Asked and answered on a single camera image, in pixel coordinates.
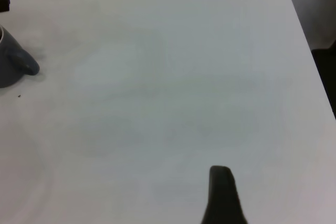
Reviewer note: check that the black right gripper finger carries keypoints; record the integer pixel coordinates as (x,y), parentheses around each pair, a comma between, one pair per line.
(223,197)

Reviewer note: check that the grey ceramic mug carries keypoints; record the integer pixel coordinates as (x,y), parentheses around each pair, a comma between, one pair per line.
(10,77)

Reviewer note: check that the black object beside table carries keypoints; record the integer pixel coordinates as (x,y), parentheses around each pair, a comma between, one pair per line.
(326,77)

